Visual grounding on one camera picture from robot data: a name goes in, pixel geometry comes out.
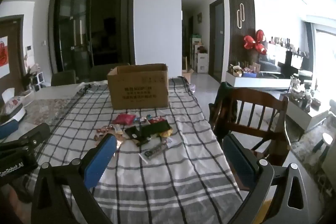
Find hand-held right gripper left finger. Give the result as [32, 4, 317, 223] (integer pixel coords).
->
[31, 133, 118, 224]

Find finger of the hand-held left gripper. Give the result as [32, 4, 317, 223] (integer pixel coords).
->
[0, 123, 51, 154]

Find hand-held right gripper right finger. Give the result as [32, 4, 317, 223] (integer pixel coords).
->
[223, 133, 319, 224]

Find red striped candy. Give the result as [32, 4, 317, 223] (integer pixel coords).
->
[96, 126, 113, 135]

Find brown cardboard box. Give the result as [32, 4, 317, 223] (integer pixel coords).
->
[107, 63, 169, 110]

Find blue plastic object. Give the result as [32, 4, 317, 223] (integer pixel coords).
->
[0, 120, 19, 139]

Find floral table mat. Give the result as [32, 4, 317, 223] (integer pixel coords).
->
[25, 98, 76, 125]

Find white floral kitchen appliance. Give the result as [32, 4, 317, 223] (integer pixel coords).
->
[0, 89, 27, 125]

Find pink snack packet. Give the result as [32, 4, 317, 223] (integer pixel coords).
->
[113, 113, 136, 125]

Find brown wooden chair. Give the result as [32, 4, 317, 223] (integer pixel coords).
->
[209, 86, 292, 191]

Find long grey snack packet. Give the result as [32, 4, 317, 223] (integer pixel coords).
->
[140, 140, 168, 161]

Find black snack packet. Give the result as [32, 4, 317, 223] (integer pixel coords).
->
[125, 119, 172, 147]

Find white photo frames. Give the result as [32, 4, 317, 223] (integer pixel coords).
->
[31, 72, 44, 91]

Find grey checkered tablecloth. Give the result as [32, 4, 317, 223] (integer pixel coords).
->
[34, 77, 244, 224]

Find dark green garment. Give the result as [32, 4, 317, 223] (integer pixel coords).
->
[214, 81, 238, 122]

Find pale flower bouquet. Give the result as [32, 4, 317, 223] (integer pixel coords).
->
[22, 63, 40, 90]

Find dark upholstered dining chair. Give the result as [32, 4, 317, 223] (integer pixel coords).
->
[89, 63, 130, 81]
[51, 70, 76, 86]

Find red snack packet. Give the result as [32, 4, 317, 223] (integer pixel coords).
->
[149, 116, 166, 125]

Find white television cabinet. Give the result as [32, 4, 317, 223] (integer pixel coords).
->
[226, 70, 292, 90]

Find low coffee table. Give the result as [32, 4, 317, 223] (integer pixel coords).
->
[286, 97, 332, 134]

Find round white stool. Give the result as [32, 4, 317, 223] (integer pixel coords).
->
[312, 133, 334, 159]

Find small cardboard box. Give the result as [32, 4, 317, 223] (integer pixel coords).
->
[182, 69, 194, 83]

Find white hallway shelf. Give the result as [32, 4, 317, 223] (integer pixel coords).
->
[190, 38, 209, 73]

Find flat television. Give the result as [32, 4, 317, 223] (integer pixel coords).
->
[259, 42, 307, 75]

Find red foil balloons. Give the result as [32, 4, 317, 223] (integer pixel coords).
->
[243, 29, 268, 54]

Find dark hallway door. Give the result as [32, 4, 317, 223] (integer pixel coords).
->
[209, 0, 225, 83]

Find dark sliding glass door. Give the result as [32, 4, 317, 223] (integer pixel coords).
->
[49, 0, 135, 73]

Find red and white wall poster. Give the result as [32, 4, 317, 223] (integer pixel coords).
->
[0, 36, 9, 77]

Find looped wall lamp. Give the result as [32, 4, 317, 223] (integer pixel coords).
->
[237, 4, 246, 29]

